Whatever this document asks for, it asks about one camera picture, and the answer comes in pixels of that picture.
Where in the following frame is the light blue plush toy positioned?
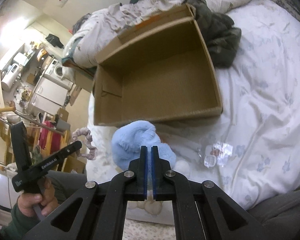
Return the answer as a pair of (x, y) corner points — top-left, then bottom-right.
(111, 120), (177, 170)

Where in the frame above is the pale pink fabric scrunchie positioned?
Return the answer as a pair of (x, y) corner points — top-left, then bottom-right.
(72, 127), (98, 160)

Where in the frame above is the clear crinkled plastic wrapper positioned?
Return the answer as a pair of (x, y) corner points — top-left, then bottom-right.
(198, 141), (233, 168)

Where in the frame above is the dark green sleeve forearm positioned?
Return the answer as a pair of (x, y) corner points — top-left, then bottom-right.
(0, 204), (40, 240)

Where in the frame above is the person's left hand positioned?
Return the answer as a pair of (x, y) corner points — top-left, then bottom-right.
(17, 178), (59, 217)

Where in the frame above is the red bag on rack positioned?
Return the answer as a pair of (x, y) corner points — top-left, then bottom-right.
(38, 128), (62, 157)

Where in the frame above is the small cardboard box on floor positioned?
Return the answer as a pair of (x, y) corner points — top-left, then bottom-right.
(55, 108), (69, 122)

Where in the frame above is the white cabinet unit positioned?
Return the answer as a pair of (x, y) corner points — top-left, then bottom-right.
(26, 77), (68, 115)

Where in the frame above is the white floral bed duvet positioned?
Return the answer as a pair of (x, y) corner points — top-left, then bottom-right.
(86, 0), (300, 210)

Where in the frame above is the white washing machine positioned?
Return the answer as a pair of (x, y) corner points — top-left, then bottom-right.
(43, 59), (73, 91)

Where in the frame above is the open brown cardboard box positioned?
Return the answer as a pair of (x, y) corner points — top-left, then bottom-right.
(91, 3), (224, 127)

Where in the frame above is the grey trousers leg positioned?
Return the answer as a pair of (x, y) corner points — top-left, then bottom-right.
(248, 189), (300, 239)

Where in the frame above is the dark olive green garment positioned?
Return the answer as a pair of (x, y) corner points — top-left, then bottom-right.
(184, 0), (242, 68)

